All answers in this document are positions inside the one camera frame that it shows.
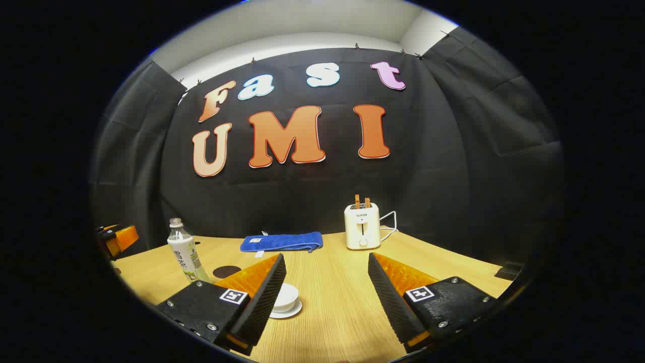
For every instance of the white saucer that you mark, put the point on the white saucer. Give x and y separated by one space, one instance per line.
294 311

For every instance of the cream toaster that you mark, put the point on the cream toaster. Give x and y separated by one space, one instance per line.
362 227

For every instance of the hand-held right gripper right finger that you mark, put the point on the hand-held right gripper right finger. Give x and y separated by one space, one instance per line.
390 302

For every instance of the blue towel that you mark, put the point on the blue towel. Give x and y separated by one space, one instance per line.
282 242

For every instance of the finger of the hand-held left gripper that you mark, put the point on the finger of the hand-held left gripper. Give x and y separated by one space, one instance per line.
125 237

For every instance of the dark round coaster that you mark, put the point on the dark round coaster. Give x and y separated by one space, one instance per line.
227 271

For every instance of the black table clamp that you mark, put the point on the black table clamp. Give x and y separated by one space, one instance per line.
508 272

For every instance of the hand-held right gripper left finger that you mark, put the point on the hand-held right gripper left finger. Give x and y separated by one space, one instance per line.
262 302

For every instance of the clear water bottle white label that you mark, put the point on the clear water bottle white label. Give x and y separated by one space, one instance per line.
184 252

